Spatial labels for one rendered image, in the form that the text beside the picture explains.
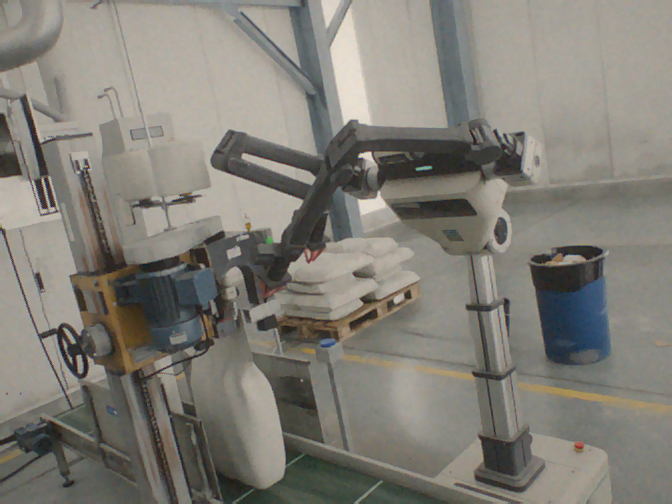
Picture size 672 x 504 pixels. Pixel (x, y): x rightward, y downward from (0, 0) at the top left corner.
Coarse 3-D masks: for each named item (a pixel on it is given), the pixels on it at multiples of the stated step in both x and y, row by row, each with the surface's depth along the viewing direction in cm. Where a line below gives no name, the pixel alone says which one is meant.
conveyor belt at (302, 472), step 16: (64, 416) 334; (80, 416) 329; (288, 448) 250; (288, 464) 237; (304, 464) 235; (320, 464) 233; (336, 464) 230; (224, 480) 235; (288, 480) 226; (304, 480) 224; (320, 480) 222; (336, 480) 220; (352, 480) 218; (368, 480) 216; (224, 496) 223; (240, 496) 221; (256, 496) 219; (272, 496) 217; (288, 496) 215; (304, 496) 213; (320, 496) 212; (336, 496) 210; (352, 496) 208; (368, 496) 206; (384, 496) 205; (400, 496) 203; (416, 496) 201
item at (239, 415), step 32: (192, 352) 242; (224, 352) 226; (192, 384) 235; (224, 384) 218; (256, 384) 218; (224, 416) 222; (256, 416) 216; (224, 448) 228; (256, 448) 218; (256, 480) 221
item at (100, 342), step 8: (88, 328) 180; (96, 328) 180; (104, 328) 182; (80, 336) 183; (88, 336) 180; (96, 336) 179; (104, 336) 180; (96, 344) 178; (104, 344) 180; (88, 352) 184; (96, 352) 179; (104, 352) 181
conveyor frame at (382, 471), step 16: (48, 416) 328; (64, 432) 317; (80, 432) 297; (80, 448) 305; (96, 448) 287; (112, 448) 273; (304, 448) 247; (320, 448) 239; (336, 448) 235; (112, 464) 279; (128, 464) 265; (352, 464) 228; (368, 464) 221; (384, 464) 217; (128, 480) 268; (384, 480) 217; (400, 480) 211; (416, 480) 206; (432, 480) 202; (432, 496) 202; (448, 496) 197; (464, 496) 192; (480, 496) 188
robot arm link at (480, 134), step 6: (480, 126) 155; (486, 126) 156; (474, 132) 155; (480, 132) 154; (486, 132) 154; (492, 132) 155; (498, 132) 157; (474, 138) 155; (480, 138) 153; (486, 138) 153; (492, 138) 153; (498, 138) 158; (504, 138) 158; (474, 144) 154; (504, 144) 156
